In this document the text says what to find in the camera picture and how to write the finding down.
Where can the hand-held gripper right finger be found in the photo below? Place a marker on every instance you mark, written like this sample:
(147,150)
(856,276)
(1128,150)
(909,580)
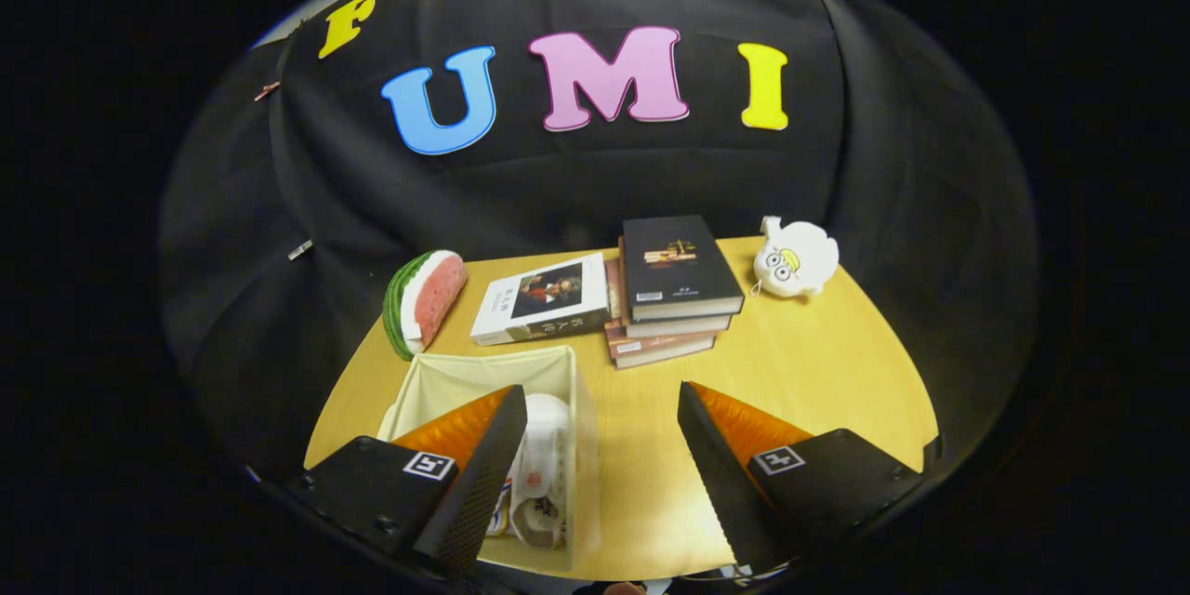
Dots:
(720,483)

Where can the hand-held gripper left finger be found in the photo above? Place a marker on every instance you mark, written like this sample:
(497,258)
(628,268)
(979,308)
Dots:
(479,493)

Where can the beige fabric storage box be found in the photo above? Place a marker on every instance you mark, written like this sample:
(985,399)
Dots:
(584,483)

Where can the brown book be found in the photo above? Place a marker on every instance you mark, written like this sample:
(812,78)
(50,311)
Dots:
(655,349)

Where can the grey book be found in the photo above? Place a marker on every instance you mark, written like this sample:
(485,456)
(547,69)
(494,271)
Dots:
(679,325)

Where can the white portrait cover book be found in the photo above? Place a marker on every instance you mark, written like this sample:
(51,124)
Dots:
(502,307)

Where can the watermelon slice toy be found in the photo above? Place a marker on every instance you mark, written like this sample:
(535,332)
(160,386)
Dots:
(432,297)

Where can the black hardcover book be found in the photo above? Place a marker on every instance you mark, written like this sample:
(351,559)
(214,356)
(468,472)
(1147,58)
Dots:
(674,274)

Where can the white plush toy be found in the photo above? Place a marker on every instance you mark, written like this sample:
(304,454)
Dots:
(799,260)

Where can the silver metal clip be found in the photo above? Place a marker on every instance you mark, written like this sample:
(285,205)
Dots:
(299,249)

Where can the red clip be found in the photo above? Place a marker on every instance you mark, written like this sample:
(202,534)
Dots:
(267,91)

